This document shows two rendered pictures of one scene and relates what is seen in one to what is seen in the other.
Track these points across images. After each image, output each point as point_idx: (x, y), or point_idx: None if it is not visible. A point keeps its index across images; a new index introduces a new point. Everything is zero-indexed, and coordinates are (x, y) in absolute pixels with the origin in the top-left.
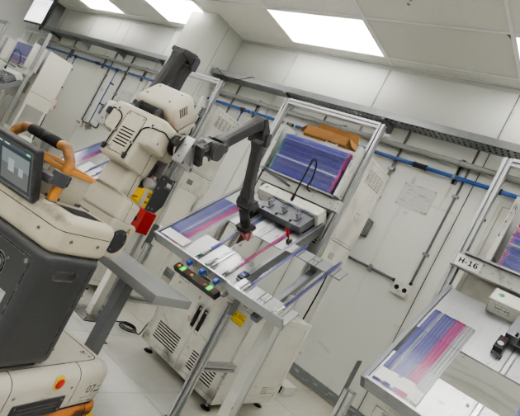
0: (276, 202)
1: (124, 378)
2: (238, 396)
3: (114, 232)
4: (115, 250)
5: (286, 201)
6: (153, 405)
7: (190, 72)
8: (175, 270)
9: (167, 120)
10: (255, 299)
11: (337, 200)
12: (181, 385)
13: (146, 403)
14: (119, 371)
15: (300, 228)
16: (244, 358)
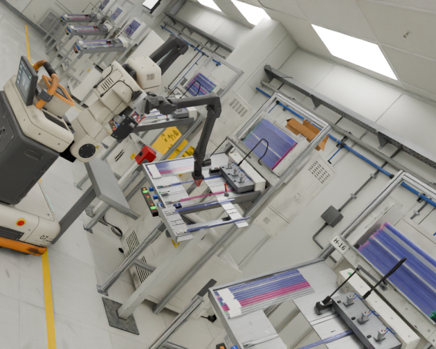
0: (234, 167)
1: (88, 255)
2: (146, 288)
3: (86, 143)
4: (85, 156)
5: (241, 167)
6: (96, 277)
7: (180, 54)
8: (141, 192)
9: (138, 79)
10: (171, 220)
11: (275, 176)
12: (129, 278)
13: (92, 273)
14: (88, 250)
15: (238, 188)
16: (172, 272)
